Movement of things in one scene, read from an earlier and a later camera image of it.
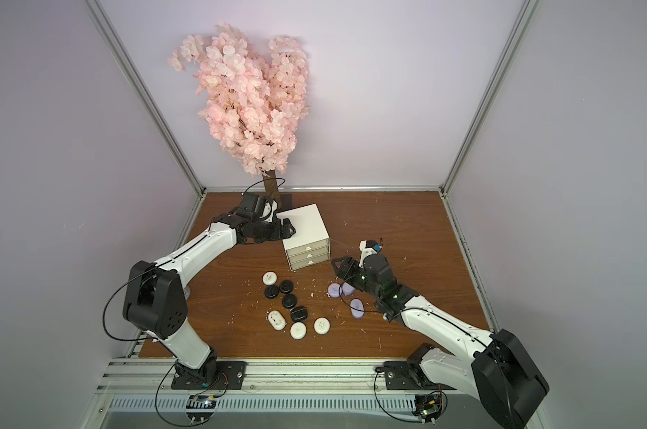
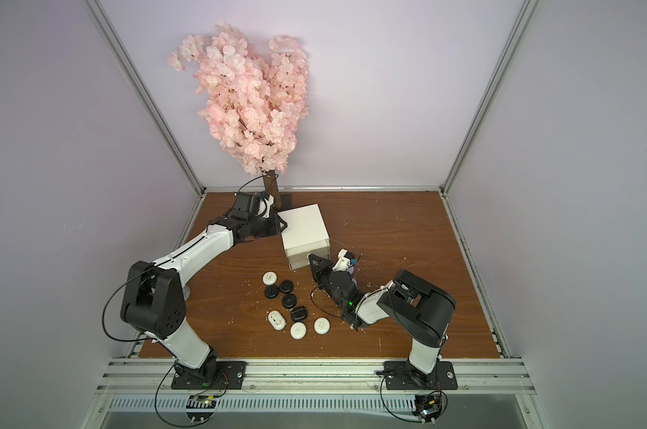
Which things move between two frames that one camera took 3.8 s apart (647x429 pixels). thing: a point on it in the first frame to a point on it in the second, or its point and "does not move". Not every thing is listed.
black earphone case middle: [289, 300] does not move
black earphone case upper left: [271, 291] does not move
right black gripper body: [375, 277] to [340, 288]
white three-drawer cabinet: [310, 243] does not move
